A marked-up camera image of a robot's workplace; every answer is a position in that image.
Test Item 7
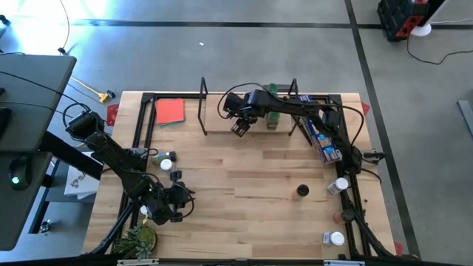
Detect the black metal table frame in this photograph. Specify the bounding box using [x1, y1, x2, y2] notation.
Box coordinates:
[83, 91, 421, 266]

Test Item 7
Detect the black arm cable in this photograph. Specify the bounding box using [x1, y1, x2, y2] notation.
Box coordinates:
[217, 81, 365, 149]
[61, 102, 196, 219]

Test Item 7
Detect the black round device with light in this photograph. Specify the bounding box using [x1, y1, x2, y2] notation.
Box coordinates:
[7, 157, 33, 192]

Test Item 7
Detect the blue plastic wrap box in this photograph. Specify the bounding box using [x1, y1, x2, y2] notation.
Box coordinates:
[295, 95, 343, 166]

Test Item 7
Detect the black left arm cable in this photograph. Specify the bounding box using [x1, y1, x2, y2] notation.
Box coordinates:
[61, 102, 196, 219]

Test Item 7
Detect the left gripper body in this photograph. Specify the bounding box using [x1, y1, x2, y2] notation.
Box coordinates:
[146, 183, 194, 226]

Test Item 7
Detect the black desk base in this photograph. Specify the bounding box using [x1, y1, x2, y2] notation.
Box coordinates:
[27, 131, 104, 236]

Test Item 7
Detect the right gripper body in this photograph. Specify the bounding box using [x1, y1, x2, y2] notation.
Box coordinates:
[238, 89, 269, 125]

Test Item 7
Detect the black floor cable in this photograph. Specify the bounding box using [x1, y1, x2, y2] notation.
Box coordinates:
[406, 35, 473, 66]
[57, 0, 72, 55]

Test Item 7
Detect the silver metal bracket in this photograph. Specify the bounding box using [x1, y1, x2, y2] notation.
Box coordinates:
[324, 259, 366, 266]
[117, 258, 160, 266]

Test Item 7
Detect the white printed box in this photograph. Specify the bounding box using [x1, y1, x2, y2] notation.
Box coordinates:
[64, 165, 101, 200]

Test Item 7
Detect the potted succulent plant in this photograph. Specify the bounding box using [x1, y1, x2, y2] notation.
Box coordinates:
[112, 217, 159, 261]

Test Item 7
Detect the black and red tool case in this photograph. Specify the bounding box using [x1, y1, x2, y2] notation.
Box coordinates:
[376, 0, 429, 42]

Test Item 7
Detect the black desk cable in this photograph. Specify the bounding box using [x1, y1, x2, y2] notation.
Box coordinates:
[0, 69, 92, 114]
[0, 100, 71, 119]

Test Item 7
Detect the black lid olive herb jar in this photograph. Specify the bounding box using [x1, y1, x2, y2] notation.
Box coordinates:
[150, 150, 177, 166]

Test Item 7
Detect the grey desk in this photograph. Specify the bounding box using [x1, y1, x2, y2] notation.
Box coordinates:
[0, 54, 78, 252]

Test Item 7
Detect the white and black tower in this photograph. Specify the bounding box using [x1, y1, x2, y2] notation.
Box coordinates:
[409, 0, 450, 38]

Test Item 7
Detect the black wire spice rack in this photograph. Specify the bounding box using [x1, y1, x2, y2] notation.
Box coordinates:
[195, 76, 301, 137]

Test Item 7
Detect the yellow power cable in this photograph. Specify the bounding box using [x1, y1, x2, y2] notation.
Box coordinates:
[69, 75, 111, 104]

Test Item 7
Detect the black lid orange spice jar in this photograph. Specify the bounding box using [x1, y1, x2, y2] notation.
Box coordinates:
[291, 183, 310, 200]
[333, 209, 352, 225]

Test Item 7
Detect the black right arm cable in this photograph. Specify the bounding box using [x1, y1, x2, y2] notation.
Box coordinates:
[217, 81, 365, 149]

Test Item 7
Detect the red notebook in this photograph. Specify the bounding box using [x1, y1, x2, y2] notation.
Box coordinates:
[154, 98, 186, 126]

